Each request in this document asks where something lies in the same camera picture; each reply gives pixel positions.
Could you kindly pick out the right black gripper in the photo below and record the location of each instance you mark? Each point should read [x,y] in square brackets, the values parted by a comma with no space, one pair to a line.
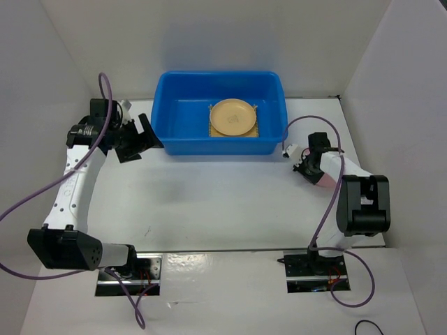
[299,167]

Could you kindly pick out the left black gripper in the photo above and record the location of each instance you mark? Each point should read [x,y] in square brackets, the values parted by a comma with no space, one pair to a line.
[141,140]

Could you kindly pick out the pink plastic plate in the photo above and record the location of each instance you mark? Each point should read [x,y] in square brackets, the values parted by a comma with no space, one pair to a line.
[326,180]

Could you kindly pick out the woven bamboo mat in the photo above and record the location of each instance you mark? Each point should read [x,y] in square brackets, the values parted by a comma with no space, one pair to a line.
[256,130]

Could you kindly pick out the orange plastic plate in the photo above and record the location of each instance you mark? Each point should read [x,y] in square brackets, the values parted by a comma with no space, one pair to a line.
[233,117]

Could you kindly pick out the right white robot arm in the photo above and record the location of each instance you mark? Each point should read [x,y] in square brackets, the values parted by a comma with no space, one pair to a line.
[362,202]

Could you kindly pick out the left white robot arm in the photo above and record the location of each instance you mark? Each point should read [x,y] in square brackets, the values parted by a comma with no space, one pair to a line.
[63,242]

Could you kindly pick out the blue plastic bin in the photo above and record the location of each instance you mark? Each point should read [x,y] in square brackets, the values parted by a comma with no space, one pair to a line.
[181,111]

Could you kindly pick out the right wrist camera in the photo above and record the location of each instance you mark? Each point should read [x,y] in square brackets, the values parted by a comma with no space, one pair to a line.
[293,153]

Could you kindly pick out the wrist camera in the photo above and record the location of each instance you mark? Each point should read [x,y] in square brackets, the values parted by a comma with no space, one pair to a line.
[293,153]
[124,108]

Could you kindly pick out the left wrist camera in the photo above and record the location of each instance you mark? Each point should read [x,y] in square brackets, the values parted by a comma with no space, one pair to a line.
[124,108]

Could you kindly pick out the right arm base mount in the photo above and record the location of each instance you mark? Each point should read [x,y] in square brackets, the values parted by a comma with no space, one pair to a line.
[308,272]

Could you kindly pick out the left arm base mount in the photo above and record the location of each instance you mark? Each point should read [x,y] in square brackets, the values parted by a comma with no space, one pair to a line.
[142,280]

